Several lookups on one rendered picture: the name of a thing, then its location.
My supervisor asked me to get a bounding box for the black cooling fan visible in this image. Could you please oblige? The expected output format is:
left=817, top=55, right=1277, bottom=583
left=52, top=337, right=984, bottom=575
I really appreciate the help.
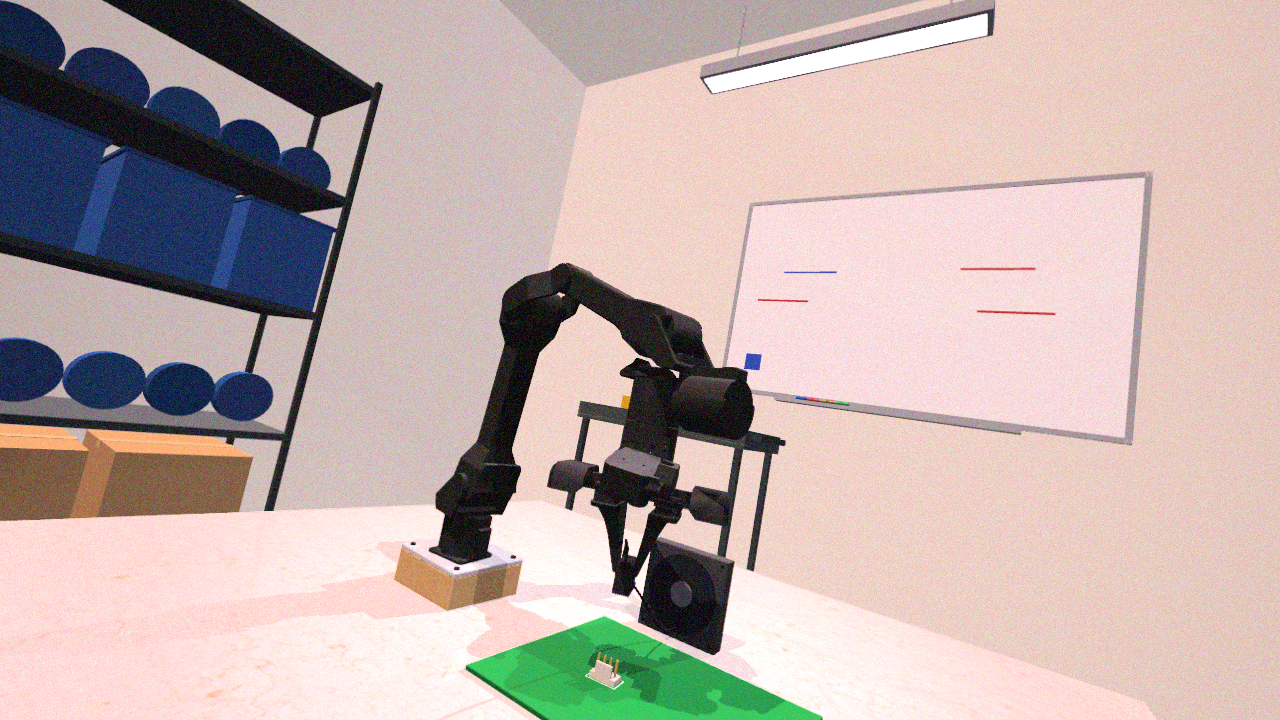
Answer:
left=637, top=537, right=735, bottom=655

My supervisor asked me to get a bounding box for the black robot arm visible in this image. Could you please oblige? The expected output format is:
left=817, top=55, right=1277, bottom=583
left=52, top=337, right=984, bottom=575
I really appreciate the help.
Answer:
left=429, top=263, right=755, bottom=566

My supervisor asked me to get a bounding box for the green circuit board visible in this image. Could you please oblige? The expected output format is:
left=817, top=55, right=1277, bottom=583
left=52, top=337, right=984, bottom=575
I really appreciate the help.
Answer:
left=465, top=615, right=823, bottom=720

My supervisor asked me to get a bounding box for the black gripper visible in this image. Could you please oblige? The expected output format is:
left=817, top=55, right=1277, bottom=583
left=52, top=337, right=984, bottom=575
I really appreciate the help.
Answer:
left=547, top=420, right=731, bottom=578

